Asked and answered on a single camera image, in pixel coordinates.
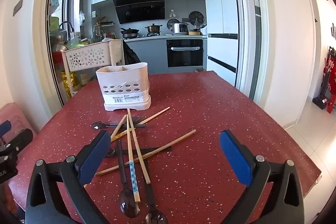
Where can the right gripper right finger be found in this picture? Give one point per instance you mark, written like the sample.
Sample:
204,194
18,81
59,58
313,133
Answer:
285,200

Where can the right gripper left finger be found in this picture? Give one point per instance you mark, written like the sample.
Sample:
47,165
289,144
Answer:
44,202

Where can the long wooden chopstick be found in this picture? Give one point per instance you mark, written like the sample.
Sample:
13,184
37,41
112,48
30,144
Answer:
149,154

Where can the dark translucent spoon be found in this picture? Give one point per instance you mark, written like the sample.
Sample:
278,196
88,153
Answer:
154,216
128,206

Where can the black spoon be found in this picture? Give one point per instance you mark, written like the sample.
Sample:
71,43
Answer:
112,152
100,125

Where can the short wooden chopstick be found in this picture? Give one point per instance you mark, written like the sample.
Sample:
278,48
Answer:
116,130

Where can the plain wooden chopstick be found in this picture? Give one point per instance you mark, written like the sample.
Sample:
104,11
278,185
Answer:
140,157

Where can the kitchen faucet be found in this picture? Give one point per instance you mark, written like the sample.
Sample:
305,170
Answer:
66,25

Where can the pink chair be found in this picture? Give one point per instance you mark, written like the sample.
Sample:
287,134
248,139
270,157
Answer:
12,113

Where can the white utensil holder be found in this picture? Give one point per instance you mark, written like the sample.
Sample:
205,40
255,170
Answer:
125,86

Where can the white perforated storage cart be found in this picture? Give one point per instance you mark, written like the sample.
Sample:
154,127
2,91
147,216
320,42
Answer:
95,55

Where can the black bag on cart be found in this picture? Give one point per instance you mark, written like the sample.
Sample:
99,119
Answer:
130,57

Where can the black wok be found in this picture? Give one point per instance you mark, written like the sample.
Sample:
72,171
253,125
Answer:
129,33

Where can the black built-in oven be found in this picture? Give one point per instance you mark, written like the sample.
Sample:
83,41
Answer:
184,53

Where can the brass cooking pot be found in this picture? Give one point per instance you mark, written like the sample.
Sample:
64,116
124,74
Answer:
153,29

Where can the black range hood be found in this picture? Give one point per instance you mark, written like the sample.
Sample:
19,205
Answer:
129,11

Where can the silver rice cooker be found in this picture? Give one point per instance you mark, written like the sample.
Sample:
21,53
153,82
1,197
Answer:
180,29

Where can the white refrigerator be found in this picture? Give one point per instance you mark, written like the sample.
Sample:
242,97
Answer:
222,17

